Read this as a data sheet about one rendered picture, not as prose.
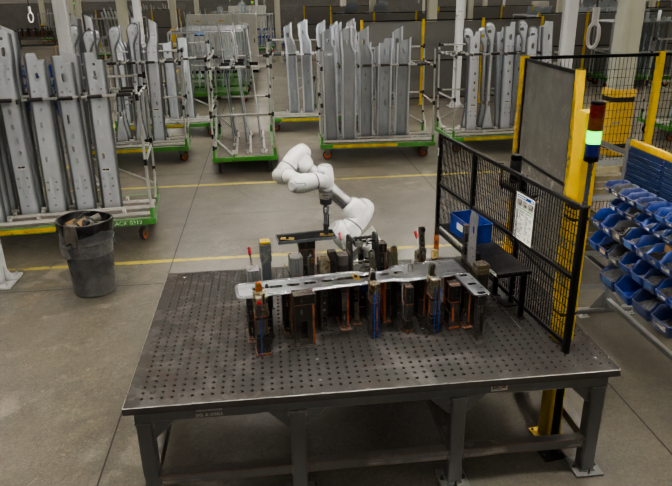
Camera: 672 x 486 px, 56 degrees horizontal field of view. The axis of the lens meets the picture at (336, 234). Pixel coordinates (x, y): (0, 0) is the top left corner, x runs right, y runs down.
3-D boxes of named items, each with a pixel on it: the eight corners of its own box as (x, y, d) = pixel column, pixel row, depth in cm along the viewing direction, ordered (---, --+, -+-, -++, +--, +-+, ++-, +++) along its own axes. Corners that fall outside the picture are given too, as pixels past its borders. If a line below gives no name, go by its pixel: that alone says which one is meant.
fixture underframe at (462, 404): (139, 520, 329) (122, 416, 306) (178, 356, 479) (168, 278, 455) (603, 475, 354) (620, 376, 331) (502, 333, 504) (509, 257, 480)
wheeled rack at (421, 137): (320, 161, 1035) (317, 50, 972) (318, 147, 1128) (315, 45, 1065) (434, 157, 1044) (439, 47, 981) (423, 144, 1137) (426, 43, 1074)
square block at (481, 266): (474, 320, 382) (478, 266, 369) (468, 314, 389) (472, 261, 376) (486, 318, 383) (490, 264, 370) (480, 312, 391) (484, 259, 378)
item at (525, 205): (530, 250, 368) (536, 199, 357) (512, 236, 389) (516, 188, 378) (533, 249, 369) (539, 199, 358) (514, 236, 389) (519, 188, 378)
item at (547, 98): (568, 305, 548) (598, 69, 476) (552, 306, 546) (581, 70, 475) (511, 247, 672) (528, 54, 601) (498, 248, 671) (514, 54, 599)
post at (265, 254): (263, 310, 398) (259, 246, 382) (262, 305, 405) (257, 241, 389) (275, 309, 399) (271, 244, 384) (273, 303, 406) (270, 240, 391)
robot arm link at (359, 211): (355, 233, 457) (372, 210, 462) (365, 232, 442) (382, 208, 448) (276, 163, 434) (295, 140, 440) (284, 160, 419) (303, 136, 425)
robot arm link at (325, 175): (327, 185, 389) (309, 188, 382) (327, 160, 384) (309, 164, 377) (337, 189, 381) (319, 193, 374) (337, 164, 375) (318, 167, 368)
